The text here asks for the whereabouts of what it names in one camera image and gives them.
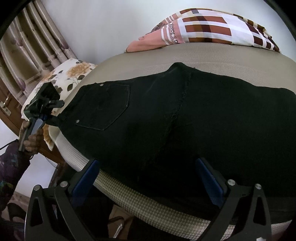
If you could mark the floral yellow white pillow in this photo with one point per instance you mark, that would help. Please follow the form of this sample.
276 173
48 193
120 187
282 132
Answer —
69 71

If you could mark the person's left forearm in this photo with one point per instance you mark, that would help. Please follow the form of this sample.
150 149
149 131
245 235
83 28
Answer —
11 171

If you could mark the beige patterned curtain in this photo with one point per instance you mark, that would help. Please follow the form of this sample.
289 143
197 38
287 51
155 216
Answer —
34 46

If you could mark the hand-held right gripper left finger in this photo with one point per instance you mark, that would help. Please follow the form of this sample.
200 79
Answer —
85 178

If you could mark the plaid orange white pillow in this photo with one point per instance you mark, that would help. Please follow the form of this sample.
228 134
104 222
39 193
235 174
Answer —
208 27

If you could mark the black pants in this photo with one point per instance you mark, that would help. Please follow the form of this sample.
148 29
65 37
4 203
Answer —
185 120

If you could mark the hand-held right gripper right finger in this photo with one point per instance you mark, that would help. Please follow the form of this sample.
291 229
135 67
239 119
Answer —
209 180

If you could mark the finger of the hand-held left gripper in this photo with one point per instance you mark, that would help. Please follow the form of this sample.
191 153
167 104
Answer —
52 120
55 103

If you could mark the person's left hand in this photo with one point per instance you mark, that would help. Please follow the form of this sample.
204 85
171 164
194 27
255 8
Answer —
34 141

